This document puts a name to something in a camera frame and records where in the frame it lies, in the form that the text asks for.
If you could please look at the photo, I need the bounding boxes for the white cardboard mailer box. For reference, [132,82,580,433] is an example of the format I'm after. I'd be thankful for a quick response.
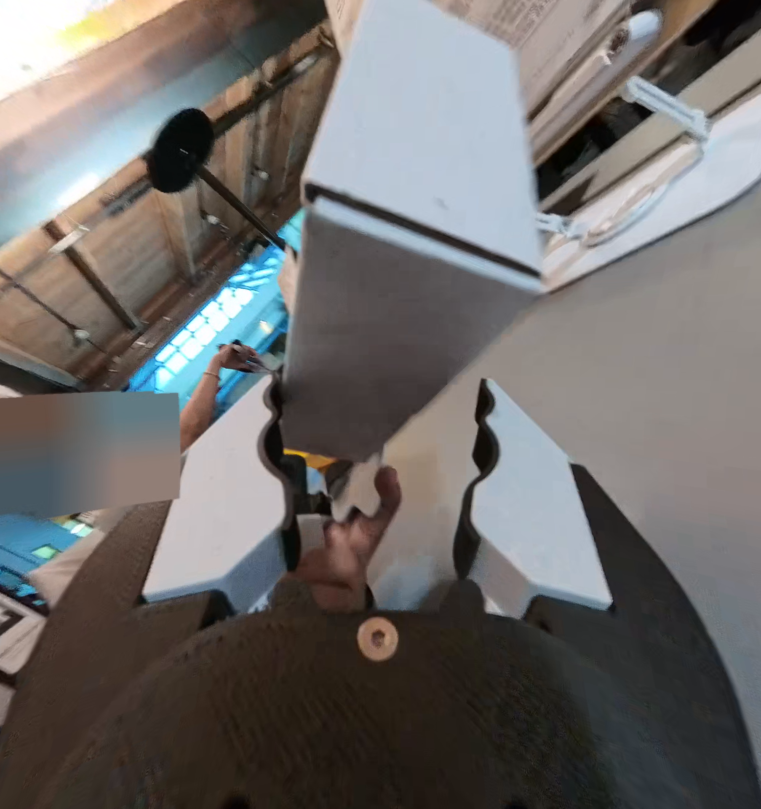
[279,0,543,465]

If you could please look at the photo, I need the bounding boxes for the black round disc on pole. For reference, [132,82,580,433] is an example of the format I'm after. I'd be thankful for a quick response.
[143,109,288,252]

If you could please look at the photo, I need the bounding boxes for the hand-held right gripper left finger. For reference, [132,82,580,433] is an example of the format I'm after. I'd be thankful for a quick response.
[142,373,302,617]

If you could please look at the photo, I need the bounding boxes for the grey desk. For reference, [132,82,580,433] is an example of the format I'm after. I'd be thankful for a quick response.
[368,19,761,809]

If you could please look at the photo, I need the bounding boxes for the white instruction sheet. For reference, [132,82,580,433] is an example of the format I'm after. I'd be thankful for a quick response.
[326,0,634,83]

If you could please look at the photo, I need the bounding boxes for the fiducial marker card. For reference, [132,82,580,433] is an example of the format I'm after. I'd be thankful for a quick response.
[0,575,48,674]

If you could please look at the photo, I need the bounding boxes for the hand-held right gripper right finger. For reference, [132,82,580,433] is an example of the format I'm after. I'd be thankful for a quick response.
[453,378,614,620]

